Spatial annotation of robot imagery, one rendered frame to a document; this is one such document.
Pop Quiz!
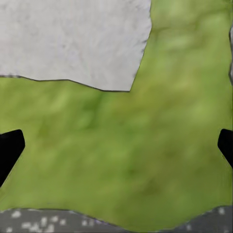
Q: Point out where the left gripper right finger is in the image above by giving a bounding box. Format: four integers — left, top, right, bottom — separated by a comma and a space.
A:
217, 129, 233, 168

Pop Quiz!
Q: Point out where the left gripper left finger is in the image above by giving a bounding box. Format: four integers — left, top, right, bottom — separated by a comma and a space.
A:
0, 129, 25, 187

